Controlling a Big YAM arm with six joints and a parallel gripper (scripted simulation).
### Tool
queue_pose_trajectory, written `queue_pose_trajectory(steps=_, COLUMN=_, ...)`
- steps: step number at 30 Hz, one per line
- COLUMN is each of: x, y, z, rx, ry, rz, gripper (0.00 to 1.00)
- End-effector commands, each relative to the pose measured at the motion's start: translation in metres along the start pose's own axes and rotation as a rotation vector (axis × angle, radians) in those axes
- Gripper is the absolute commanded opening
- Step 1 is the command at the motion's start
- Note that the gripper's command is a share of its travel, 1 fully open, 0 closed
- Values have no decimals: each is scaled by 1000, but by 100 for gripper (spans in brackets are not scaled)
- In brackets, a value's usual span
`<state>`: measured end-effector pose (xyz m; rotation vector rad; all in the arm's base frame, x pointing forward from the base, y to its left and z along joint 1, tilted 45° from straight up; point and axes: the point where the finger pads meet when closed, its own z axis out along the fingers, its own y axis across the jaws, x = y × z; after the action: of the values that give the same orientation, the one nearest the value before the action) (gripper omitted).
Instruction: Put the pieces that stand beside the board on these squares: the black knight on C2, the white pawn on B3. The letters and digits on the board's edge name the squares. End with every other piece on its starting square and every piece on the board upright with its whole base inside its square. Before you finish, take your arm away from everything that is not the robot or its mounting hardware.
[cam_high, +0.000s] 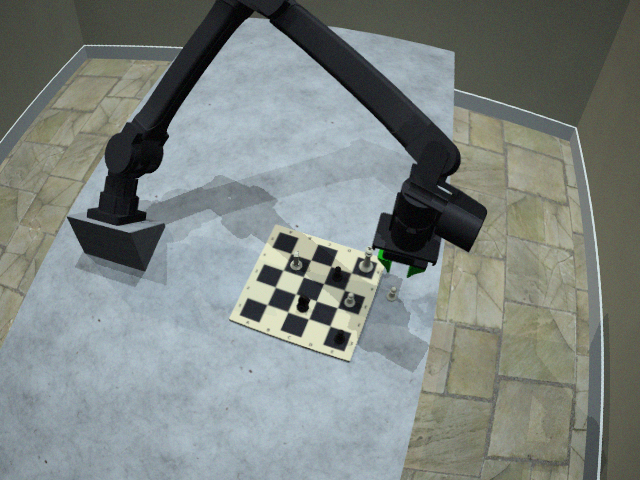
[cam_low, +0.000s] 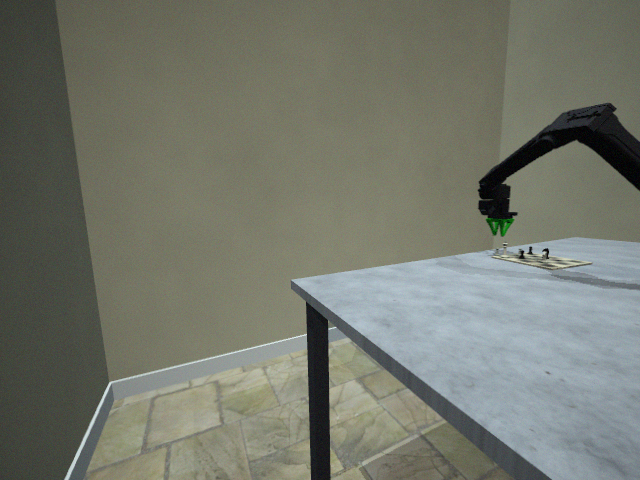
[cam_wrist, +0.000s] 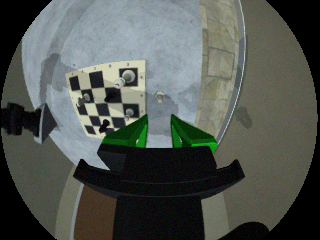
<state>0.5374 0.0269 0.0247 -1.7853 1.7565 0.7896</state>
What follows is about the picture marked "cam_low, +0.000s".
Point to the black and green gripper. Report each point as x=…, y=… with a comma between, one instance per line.
x=500, y=219

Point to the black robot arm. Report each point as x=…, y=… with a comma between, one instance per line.
x=595, y=126

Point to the chessboard with pieces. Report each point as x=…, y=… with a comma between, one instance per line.
x=554, y=263

